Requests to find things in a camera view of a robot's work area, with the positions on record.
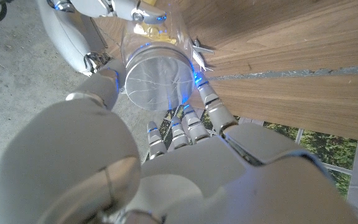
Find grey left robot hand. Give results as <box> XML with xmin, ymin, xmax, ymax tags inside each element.
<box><xmin>0</xmin><ymin>67</ymin><xmax>358</xmax><ymax>224</ymax></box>

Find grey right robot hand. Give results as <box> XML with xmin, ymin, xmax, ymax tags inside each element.
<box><xmin>37</xmin><ymin>0</ymin><xmax>168</xmax><ymax>77</ymax></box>

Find silver metal jar lid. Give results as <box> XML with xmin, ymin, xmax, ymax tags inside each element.
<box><xmin>124</xmin><ymin>43</ymin><xmax>196</xmax><ymax>112</ymax></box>

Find clear plastic jar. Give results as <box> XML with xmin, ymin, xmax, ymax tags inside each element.
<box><xmin>120</xmin><ymin>11</ymin><xmax>196</xmax><ymax>65</ymax></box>

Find yellow toy banana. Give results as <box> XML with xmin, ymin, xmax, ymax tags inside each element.
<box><xmin>132</xmin><ymin>22</ymin><xmax>177</xmax><ymax>45</ymax></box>

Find white toy airplane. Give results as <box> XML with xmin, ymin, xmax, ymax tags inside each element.
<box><xmin>192</xmin><ymin>39</ymin><xmax>216</xmax><ymax>72</ymax></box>

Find printed window backdrop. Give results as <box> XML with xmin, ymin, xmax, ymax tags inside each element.
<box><xmin>160</xmin><ymin>105</ymin><xmax>358</xmax><ymax>218</ymax></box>

